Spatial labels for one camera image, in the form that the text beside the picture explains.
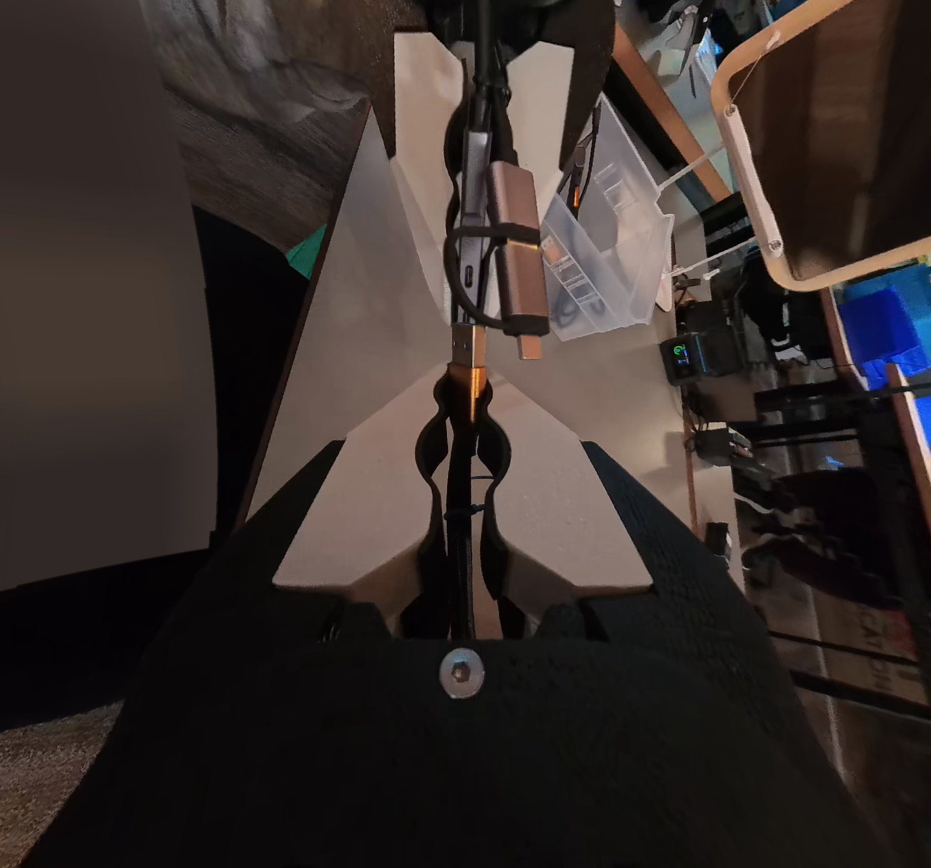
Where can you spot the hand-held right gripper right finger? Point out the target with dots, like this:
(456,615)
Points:
(574,519)

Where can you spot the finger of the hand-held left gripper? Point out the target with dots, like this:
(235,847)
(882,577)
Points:
(542,105)
(429,155)

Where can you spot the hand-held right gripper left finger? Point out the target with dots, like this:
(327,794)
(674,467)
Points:
(349,519)

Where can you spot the clear plastic bin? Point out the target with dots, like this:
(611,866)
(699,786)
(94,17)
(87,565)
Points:
(604,257)

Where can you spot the small black box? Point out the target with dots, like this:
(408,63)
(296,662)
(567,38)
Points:
(716,537)

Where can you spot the black charger box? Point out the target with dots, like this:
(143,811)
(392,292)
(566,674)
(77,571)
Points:
(720,443)

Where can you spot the white tablet stand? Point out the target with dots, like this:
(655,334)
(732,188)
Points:
(698,228)

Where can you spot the black power station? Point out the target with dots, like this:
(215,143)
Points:
(702,355)

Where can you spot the dark office desk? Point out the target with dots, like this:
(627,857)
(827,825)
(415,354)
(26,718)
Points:
(865,388)

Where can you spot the large blue plastic bin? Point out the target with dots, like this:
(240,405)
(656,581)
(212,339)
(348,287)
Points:
(884,334)

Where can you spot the tablet with pale frame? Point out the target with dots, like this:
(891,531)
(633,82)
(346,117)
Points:
(836,119)

